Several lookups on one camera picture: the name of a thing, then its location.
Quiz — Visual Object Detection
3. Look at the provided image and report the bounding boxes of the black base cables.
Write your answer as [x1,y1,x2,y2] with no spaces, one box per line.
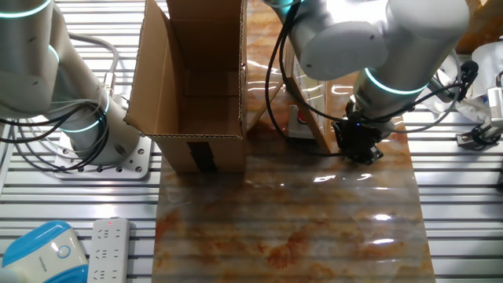
[0,101,110,174]

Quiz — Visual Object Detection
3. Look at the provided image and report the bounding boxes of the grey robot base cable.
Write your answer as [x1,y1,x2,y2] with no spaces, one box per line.
[68,33,119,97]

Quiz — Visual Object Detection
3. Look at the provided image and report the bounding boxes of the open cardboard box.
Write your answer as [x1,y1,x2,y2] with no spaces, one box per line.
[124,0,248,174]

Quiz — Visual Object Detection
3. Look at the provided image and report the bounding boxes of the white power strip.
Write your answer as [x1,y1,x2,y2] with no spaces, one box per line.
[86,218,131,283]

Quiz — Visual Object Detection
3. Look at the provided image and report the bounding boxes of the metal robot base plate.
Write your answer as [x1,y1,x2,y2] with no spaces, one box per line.
[53,131,152,180]

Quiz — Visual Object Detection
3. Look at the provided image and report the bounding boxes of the brown box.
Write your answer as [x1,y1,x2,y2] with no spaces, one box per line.
[455,0,503,54]

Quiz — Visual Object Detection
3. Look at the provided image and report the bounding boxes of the blue white device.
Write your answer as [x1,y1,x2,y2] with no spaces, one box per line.
[0,219,90,283]

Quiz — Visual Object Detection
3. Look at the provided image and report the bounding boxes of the crumpled white tissue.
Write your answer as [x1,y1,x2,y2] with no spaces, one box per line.
[426,41,503,123]

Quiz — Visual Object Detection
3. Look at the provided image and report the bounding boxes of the wooden picture frame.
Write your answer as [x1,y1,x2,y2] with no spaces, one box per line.
[245,39,334,155]

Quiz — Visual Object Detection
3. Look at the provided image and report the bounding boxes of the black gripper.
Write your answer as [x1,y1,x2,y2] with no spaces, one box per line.
[332,112,385,167]

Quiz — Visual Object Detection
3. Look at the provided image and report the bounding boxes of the red emergency stop button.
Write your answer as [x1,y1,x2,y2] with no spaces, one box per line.
[288,104,318,141]

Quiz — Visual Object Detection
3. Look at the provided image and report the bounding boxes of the orange marble pattern mat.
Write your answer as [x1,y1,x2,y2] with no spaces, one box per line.
[151,0,437,283]

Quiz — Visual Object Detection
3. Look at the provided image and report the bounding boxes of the aluminium camera rail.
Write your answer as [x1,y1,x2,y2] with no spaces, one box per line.
[455,117,503,149]

